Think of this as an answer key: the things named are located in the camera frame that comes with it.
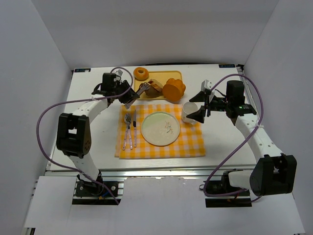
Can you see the dark brown croissant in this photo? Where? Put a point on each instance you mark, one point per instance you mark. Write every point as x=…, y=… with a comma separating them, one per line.
x=152, y=93

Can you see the white ceramic mug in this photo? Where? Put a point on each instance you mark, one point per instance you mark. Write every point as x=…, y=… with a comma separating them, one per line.
x=188, y=108

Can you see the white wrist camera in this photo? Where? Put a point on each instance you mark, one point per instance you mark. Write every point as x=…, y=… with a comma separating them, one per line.
x=206, y=87
x=119, y=72

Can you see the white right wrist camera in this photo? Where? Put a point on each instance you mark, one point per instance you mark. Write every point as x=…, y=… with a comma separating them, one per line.
x=206, y=87

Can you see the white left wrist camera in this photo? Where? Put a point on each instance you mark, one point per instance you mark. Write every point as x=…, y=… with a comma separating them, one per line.
x=119, y=72

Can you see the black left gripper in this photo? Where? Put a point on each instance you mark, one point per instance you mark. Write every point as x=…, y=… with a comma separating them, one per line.
x=124, y=90

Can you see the white foam board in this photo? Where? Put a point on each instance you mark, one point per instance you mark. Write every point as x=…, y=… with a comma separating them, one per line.
x=149, y=206

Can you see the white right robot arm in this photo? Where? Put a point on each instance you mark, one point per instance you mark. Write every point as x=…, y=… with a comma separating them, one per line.
x=274, y=172

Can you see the seeded bread slice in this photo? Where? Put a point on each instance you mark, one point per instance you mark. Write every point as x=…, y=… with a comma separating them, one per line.
x=156, y=85

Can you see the round bagel bun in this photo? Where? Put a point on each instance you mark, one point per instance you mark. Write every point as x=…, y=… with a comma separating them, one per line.
x=141, y=73

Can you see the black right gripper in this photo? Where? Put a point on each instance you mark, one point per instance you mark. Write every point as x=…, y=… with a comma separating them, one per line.
x=208, y=105

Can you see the large orange brioche loaf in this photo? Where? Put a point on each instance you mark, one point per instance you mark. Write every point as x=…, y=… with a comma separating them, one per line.
x=173, y=90

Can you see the pale green ceramic plate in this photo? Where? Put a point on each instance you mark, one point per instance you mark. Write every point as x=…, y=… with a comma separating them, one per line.
x=160, y=128

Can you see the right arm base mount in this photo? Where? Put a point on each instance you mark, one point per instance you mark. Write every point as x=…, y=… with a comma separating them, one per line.
x=222, y=186

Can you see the pink-handled knife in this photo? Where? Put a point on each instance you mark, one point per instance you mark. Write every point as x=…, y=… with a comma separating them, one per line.
x=134, y=126

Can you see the pink-handled fork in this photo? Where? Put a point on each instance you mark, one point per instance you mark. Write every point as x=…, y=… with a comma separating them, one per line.
x=125, y=137

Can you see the yellow plastic tray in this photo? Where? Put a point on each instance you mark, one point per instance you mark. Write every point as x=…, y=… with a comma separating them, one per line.
x=161, y=77

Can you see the yellow checkered cloth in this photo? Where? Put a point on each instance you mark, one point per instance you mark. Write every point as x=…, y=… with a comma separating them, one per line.
x=189, y=144

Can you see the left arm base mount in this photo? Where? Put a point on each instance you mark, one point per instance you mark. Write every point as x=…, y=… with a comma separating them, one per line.
x=89, y=193

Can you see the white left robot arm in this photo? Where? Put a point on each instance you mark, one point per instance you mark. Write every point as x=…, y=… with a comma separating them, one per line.
x=74, y=134

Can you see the stainless steel tongs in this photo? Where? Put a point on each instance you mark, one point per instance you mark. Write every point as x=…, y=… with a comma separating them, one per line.
x=142, y=88

